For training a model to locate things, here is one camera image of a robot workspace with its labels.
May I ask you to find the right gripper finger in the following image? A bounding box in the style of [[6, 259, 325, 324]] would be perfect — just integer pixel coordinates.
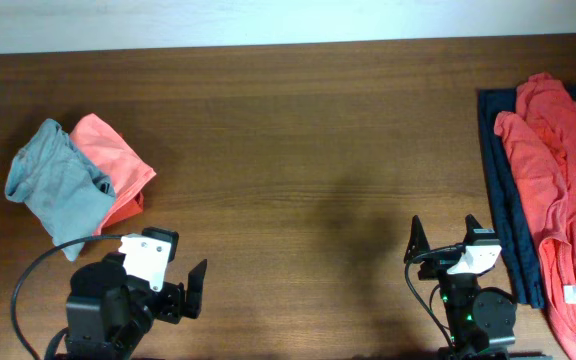
[[464, 214, 481, 245], [404, 215, 430, 264]]

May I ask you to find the folded salmon pink shirt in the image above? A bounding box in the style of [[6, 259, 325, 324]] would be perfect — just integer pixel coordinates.
[[70, 114, 156, 235]]

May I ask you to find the dark navy garment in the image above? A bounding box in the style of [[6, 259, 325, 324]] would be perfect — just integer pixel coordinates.
[[477, 79, 576, 309]]

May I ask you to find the light blue t-shirt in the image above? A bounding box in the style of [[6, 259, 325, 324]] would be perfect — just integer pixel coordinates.
[[4, 119, 116, 246]]

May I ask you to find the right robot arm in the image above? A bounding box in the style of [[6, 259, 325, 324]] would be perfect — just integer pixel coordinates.
[[404, 215, 517, 360]]

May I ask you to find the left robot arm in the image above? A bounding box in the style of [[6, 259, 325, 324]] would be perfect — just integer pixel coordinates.
[[44, 252, 208, 360]]

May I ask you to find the red crumpled garment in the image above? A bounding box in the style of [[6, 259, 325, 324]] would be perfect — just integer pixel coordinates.
[[494, 73, 576, 359]]

